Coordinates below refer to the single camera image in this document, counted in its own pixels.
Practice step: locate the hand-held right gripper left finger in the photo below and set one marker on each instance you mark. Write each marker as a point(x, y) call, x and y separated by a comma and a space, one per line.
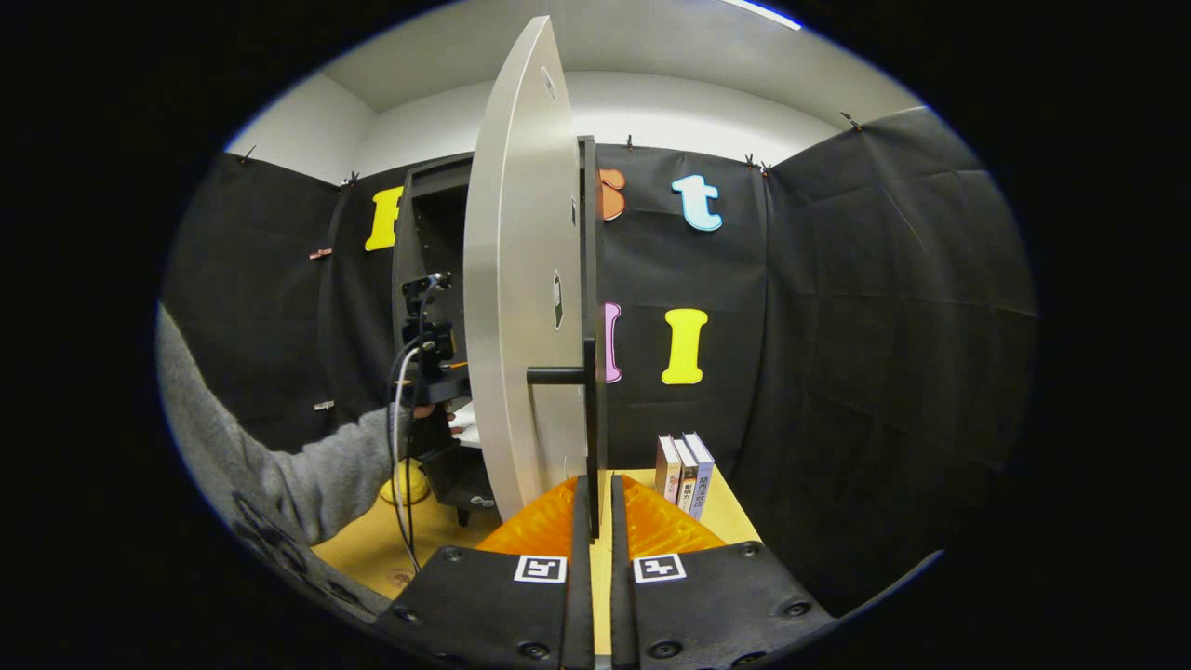
point(579, 577)

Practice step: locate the beige cabinet door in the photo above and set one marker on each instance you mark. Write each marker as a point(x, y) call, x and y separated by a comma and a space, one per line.
point(512, 279)

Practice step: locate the yellow bumpy toy fruit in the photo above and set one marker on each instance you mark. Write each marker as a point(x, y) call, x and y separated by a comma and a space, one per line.
point(405, 486)

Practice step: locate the black backdrop cloth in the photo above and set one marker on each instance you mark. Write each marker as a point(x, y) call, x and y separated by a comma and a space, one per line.
point(837, 326)

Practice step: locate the white book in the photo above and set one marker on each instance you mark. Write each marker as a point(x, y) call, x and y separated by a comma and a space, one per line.
point(704, 475)
point(689, 484)

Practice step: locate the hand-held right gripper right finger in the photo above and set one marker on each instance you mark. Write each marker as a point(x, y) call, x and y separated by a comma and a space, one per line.
point(621, 577)

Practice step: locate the person's grey patterned garment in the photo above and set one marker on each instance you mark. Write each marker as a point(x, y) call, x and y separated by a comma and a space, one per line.
point(279, 549)

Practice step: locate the long ceiling light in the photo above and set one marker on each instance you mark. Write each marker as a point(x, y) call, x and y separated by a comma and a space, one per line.
point(768, 14)

